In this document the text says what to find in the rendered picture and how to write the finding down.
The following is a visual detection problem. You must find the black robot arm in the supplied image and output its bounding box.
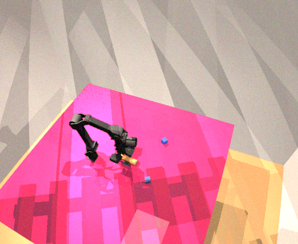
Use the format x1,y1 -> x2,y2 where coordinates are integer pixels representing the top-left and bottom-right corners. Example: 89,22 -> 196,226
69,113 -> 137,162

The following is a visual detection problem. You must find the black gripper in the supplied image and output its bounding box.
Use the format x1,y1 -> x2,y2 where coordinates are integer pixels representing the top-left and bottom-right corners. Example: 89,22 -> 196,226
110,144 -> 125,164

